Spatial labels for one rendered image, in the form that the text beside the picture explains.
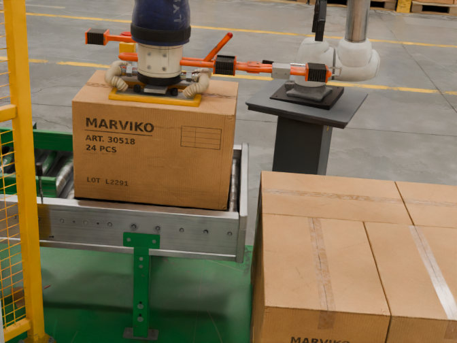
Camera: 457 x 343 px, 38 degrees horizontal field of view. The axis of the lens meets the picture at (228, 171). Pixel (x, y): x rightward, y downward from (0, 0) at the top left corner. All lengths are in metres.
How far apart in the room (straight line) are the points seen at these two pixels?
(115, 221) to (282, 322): 0.77
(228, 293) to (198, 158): 0.81
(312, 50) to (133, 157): 1.10
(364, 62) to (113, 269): 1.53
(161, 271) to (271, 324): 1.15
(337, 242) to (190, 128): 0.69
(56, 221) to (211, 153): 0.63
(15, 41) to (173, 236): 0.90
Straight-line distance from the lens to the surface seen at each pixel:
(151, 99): 2.51
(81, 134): 2.57
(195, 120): 2.46
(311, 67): 2.57
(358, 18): 3.17
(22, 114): 2.32
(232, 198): 2.71
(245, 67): 2.56
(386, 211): 2.79
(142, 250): 2.58
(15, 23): 2.23
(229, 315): 2.97
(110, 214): 2.53
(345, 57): 3.21
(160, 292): 3.08
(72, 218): 2.57
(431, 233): 2.70
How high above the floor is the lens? 1.80
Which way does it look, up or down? 25 degrees down
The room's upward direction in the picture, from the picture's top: 4 degrees clockwise
